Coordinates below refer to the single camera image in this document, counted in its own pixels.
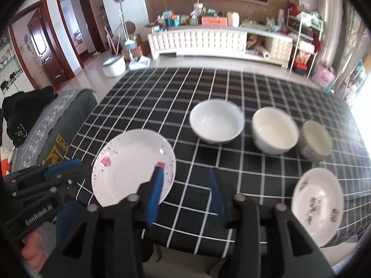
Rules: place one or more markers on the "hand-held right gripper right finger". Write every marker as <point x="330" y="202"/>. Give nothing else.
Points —
<point x="218" y="198"/>

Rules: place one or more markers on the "black clothing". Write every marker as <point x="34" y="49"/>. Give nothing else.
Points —
<point x="20" y="110"/>

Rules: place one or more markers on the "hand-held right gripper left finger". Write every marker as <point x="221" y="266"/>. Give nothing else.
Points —
<point x="155" y="192"/>

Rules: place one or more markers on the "white television cabinet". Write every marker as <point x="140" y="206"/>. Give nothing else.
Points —
<point x="203" y="40"/>

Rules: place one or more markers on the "plain white plate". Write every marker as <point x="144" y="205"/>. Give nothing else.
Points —
<point x="216" y="121"/>

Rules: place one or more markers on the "brown wooden door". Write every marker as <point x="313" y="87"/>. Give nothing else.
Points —
<point x="40" y="40"/>

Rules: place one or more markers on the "white paper roll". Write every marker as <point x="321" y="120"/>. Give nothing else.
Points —
<point x="265" y="54"/>

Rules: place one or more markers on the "white dustpan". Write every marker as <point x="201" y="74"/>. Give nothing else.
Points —
<point x="139" y="62"/>

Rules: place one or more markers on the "person's left hand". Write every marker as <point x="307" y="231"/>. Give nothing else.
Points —
<point x="32" y="253"/>

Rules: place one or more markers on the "white round appliance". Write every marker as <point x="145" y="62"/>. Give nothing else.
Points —
<point x="114" y="66"/>

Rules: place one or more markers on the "black white checked tablecloth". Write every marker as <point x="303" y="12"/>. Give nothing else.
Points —
<point x="174" y="101"/>

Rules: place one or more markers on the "white plate with green flowers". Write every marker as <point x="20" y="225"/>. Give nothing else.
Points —
<point x="318" y="191"/>

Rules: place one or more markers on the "patterned bowl with dark rim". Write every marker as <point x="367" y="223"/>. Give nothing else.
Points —
<point x="316" y="139"/>

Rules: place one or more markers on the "grey sofa cover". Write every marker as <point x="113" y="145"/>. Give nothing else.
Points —
<point x="58" y="115"/>

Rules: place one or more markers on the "cream white bowl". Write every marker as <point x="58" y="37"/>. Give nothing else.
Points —
<point x="274" y="130"/>

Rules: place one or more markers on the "white shelf rack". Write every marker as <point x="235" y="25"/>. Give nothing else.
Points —
<point x="303" y="31"/>

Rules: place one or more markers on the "orange box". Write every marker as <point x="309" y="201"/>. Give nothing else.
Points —
<point x="214" y="20"/>

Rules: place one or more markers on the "pink bag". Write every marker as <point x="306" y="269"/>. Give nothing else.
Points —
<point x="323" y="75"/>

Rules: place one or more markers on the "white jug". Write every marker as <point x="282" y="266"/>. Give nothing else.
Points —
<point x="233" y="18"/>

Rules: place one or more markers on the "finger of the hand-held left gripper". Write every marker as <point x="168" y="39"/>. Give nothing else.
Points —
<point x="69" y="212"/>
<point x="62" y="166"/>

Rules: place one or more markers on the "broom with long pole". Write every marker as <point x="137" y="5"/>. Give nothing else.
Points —
<point x="130" y="45"/>

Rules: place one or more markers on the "white plate with pink flowers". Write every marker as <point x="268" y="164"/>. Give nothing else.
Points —
<point x="130" y="162"/>

